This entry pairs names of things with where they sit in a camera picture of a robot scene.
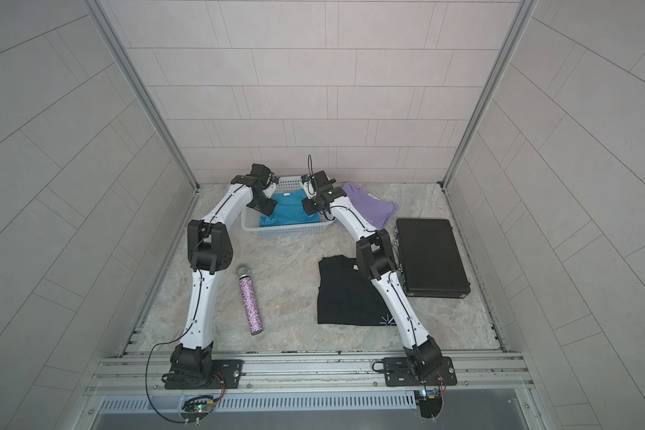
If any purple Persist t-shirt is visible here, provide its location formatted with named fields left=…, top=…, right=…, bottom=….
left=342, top=183, right=399, bottom=229

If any purple glitter microphone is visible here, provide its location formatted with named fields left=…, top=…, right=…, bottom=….
left=236, top=264, right=263, bottom=335

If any teal t-shirt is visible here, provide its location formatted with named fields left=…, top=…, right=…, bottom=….
left=260, top=188, right=320, bottom=228

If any right circuit board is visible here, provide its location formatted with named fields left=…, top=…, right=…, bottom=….
left=414, top=390, right=444, bottom=419

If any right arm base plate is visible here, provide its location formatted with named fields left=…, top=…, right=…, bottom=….
left=371, top=357, right=458, bottom=387

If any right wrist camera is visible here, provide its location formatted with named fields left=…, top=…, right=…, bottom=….
left=301, top=173, right=317, bottom=198

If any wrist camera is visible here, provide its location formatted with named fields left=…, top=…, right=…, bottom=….
left=263, top=173, right=280, bottom=199
left=301, top=173, right=317, bottom=198

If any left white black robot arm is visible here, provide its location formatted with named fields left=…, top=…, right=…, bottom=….
left=162, top=164, right=277, bottom=390

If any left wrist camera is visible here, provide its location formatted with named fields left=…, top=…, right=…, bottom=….
left=263, top=173, right=280, bottom=199

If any white plastic laundry basket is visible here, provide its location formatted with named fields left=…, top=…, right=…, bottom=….
left=241, top=177, right=333, bottom=237

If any black hard case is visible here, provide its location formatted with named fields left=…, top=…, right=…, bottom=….
left=396, top=218, right=470, bottom=299

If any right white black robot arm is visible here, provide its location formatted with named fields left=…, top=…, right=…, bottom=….
left=301, top=170, right=444, bottom=384

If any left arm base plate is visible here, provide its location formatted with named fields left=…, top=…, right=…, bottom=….
left=161, top=359, right=244, bottom=390

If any left circuit board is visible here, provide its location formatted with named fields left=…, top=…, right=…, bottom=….
left=182, top=395, right=215, bottom=416

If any aluminium frame rail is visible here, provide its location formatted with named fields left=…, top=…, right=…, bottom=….
left=83, top=350, right=534, bottom=396

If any black t-shirt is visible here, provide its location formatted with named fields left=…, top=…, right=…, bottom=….
left=317, top=255, right=396, bottom=327

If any circuit board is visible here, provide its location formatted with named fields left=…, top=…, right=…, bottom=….
left=182, top=395, right=215, bottom=416
left=414, top=390, right=444, bottom=419

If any left black cable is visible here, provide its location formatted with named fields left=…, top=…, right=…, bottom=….
left=143, top=321, right=195, bottom=426

